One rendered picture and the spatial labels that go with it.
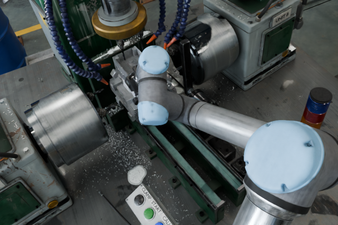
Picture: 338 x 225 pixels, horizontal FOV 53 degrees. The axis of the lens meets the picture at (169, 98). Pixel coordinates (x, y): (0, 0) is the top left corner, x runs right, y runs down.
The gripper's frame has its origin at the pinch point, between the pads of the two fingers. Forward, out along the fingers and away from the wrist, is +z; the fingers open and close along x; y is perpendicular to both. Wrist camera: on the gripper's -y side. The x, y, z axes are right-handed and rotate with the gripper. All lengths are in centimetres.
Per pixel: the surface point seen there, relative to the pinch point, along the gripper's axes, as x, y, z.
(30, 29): -1, 162, 218
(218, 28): -40.6, 9.2, -2.1
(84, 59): 9.9, 21.0, -6.7
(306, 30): -195, 1, 126
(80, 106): 18.7, 8.9, -2.2
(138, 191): 18.6, -23.5, -11.5
